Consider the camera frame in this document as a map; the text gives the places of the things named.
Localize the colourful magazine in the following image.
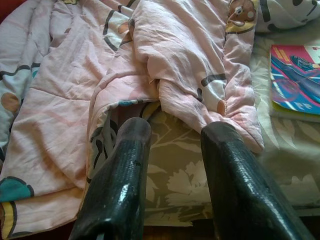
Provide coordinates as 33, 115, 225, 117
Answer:
268, 44, 320, 113

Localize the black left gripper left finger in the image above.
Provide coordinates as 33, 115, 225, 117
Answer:
68, 118, 152, 240

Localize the pink cartoon print quilt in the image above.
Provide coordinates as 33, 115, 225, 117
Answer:
0, 0, 266, 236

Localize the black white print pillow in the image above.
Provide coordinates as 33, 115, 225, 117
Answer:
256, 0, 320, 33

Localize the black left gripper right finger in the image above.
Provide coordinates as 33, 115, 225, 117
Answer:
200, 121, 315, 240

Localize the pale floral bedsheet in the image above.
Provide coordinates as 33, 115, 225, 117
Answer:
139, 29, 320, 227

